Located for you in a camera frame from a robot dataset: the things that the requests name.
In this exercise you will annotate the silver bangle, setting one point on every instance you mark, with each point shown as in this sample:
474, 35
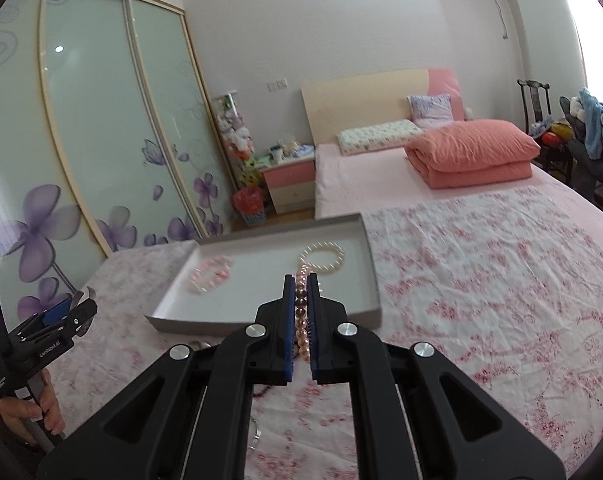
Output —
255, 430

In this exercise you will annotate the white wall outlet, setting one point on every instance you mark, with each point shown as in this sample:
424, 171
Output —
277, 85

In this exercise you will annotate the red waste basket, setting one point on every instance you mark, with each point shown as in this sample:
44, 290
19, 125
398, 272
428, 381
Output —
249, 205

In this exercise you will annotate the pink and cream nightstand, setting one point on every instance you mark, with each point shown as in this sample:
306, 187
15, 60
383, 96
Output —
289, 180

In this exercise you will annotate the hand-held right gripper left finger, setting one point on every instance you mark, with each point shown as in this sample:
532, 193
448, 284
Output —
287, 320

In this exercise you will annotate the grey cardboard tray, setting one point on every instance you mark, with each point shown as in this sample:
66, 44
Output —
261, 270

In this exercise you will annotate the purple pillow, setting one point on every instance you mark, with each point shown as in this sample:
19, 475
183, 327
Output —
431, 109

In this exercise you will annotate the colourful toys on chair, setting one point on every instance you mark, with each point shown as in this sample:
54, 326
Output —
556, 132

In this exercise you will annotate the folded coral quilt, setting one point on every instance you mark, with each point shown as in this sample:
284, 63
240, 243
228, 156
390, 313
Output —
471, 152

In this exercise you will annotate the dark wooden chair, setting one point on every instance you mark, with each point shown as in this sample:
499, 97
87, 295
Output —
531, 105

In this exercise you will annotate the person's left hand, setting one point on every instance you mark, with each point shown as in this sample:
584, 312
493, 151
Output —
18, 412

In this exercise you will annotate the white cup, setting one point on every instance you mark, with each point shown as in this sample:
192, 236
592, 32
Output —
276, 152

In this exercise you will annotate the sliding-door wardrobe with purple flowers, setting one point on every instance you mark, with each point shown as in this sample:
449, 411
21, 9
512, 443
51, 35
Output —
91, 110

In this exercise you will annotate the grey office chair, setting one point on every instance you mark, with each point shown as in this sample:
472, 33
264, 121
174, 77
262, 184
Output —
581, 165

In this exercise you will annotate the cream and pink headboard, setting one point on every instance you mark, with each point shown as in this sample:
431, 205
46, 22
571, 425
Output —
356, 100

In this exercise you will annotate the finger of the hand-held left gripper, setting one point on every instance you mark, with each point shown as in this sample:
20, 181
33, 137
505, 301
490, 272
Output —
83, 316
56, 313

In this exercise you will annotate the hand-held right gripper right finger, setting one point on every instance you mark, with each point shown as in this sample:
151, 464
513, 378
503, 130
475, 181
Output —
315, 325

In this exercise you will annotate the bed with pink sheet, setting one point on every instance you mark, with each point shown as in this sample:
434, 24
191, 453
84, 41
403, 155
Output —
361, 180

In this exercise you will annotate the blue plush garment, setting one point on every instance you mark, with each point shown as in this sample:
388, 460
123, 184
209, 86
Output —
601, 125

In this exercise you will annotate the floral pillow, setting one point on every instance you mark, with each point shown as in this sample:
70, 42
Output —
376, 136

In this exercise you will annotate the blue cloth bundle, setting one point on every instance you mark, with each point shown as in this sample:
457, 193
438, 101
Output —
304, 150

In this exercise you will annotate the hanging plush toy rack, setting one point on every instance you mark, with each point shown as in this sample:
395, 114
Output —
234, 130

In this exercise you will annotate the pink floral bedspread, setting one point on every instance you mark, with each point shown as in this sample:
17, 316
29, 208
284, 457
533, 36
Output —
481, 310

